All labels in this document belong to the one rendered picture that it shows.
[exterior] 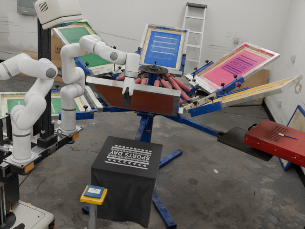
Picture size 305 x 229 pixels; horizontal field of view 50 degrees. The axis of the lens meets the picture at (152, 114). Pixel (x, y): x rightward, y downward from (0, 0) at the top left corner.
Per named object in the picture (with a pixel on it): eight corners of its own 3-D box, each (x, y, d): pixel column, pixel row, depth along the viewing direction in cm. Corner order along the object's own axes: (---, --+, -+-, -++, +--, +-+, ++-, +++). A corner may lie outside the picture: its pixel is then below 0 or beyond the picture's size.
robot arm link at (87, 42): (63, 55, 203) (80, 52, 215) (90, 67, 195) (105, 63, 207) (66, 29, 195) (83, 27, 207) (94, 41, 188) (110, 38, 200)
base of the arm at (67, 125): (51, 128, 223) (51, 107, 217) (62, 122, 234) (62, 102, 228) (70, 135, 219) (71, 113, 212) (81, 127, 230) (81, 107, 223)
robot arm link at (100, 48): (99, 55, 198) (127, 67, 190) (86, 52, 186) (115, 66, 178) (104, 42, 196) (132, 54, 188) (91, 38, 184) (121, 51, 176)
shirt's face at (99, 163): (155, 178, 217) (155, 178, 217) (91, 167, 220) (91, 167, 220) (162, 145, 261) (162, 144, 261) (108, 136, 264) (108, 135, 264)
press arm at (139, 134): (129, 175, 232) (130, 168, 230) (121, 173, 233) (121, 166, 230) (151, 110, 346) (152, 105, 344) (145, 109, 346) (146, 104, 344)
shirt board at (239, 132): (281, 151, 292) (283, 143, 289) (265, 168, 261) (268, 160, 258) (159, 105, 361) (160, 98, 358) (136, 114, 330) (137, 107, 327)
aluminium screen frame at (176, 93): (179, 96, 197) (180, 90, 198) (85, 82, 201) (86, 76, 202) (176, 116, 275) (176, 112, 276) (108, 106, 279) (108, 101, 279)
